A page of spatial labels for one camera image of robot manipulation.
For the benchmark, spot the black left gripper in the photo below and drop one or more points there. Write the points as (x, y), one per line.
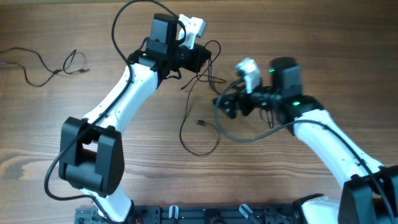
(199, 55)

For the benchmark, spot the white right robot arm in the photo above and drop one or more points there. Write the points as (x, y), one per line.
(369, 189)

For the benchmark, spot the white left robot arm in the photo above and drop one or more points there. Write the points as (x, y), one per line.
(91, 155)

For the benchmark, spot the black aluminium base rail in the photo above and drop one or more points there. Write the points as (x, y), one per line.
(267, 214)

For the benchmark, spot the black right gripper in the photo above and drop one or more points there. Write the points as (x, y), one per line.
(234, 99)

